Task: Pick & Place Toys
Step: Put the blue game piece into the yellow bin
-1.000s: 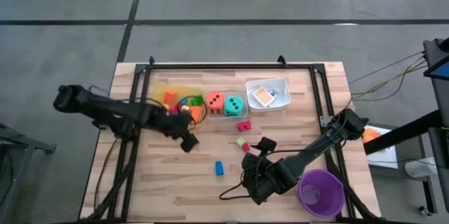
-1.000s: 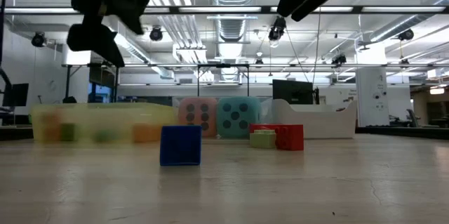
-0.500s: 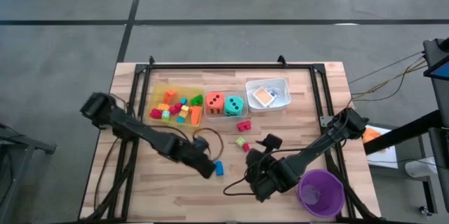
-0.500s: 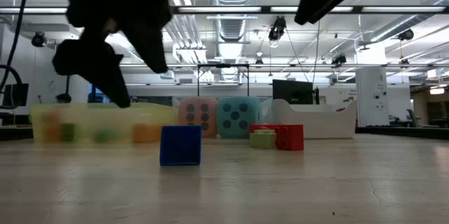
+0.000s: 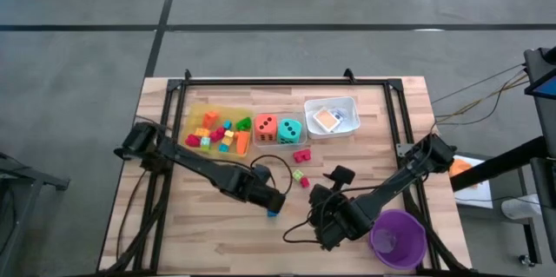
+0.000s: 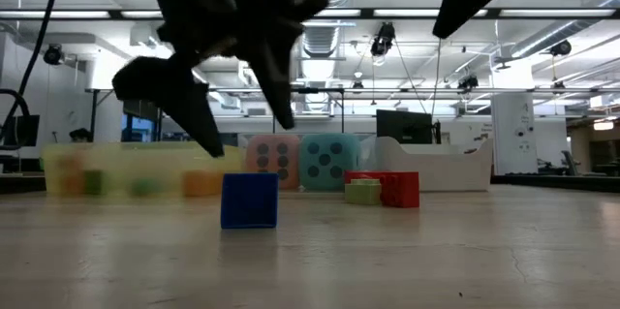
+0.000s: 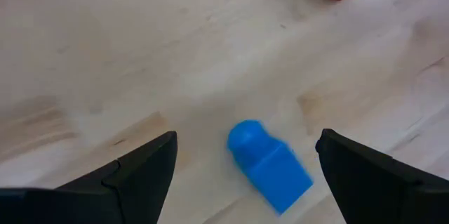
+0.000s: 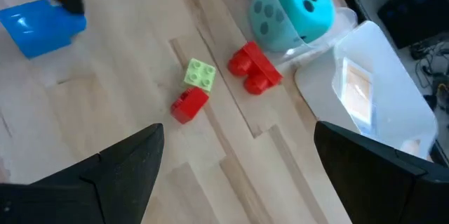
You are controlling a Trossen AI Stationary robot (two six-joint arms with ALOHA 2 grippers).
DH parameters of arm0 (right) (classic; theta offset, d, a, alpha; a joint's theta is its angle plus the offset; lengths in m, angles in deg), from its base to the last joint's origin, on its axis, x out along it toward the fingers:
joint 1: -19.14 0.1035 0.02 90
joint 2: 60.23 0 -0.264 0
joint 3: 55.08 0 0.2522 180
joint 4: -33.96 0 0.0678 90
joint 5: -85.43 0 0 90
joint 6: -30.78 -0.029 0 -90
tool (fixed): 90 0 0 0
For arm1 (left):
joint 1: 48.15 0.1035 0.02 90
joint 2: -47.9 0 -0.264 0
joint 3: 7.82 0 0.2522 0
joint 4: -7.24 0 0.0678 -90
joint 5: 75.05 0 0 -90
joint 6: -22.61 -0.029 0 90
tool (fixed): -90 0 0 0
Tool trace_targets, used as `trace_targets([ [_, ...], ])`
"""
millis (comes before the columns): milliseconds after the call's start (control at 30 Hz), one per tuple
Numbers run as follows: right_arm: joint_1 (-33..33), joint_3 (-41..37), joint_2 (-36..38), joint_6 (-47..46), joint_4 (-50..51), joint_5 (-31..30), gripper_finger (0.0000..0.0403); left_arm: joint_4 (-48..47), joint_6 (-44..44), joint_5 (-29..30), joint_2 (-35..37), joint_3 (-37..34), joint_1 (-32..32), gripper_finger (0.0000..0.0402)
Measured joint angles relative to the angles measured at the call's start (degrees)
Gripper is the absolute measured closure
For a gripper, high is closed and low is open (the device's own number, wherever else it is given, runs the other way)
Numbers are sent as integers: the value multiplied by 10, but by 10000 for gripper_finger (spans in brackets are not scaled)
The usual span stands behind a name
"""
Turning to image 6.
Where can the person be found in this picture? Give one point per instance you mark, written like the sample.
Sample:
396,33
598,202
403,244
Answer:
81,134

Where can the silver slanted air duct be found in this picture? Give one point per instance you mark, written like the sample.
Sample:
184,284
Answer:
557,33

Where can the black ceiling spotlight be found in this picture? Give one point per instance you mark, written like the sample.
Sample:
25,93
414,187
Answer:
561,48
53,54
382,40
468,82

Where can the small red block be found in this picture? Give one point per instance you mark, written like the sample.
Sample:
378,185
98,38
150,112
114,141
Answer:
399,190

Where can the yellow translucent plastic bin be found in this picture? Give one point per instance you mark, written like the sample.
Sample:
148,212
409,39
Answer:
126,163

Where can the blue single-stud block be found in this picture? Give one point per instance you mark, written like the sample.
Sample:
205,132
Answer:
249,201

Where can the white square column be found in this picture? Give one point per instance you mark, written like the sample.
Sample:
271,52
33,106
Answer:
513,125

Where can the small light green block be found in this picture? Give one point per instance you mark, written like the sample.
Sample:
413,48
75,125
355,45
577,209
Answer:
362,194

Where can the small black monitor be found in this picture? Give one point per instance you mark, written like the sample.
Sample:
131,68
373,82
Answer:
24,131

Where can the olive green block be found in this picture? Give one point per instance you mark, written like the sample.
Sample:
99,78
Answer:
94,182

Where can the silver round air duct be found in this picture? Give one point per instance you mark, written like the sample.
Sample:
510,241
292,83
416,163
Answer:
319,40

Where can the lit ceiling lamp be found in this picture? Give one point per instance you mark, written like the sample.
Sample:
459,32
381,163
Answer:
603,126

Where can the orange foam die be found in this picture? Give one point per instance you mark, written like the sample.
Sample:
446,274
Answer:
273,159

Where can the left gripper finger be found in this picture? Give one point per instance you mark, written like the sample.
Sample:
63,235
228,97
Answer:
179,96
278,86

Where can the blue lit screen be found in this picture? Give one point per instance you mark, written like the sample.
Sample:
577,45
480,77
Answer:
138,130

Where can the white plastic bin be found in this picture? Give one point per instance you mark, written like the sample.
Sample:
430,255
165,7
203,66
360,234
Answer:
436,163

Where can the clear plastic bin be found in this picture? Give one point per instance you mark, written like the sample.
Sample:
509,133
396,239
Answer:
368,154

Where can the black rail with light strips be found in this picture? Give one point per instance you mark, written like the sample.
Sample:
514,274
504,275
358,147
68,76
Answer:
412,12

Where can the large black monitor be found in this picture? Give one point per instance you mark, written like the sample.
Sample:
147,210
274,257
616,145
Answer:
404,127

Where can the teal foam die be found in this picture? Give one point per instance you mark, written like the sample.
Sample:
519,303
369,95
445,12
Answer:
329,161

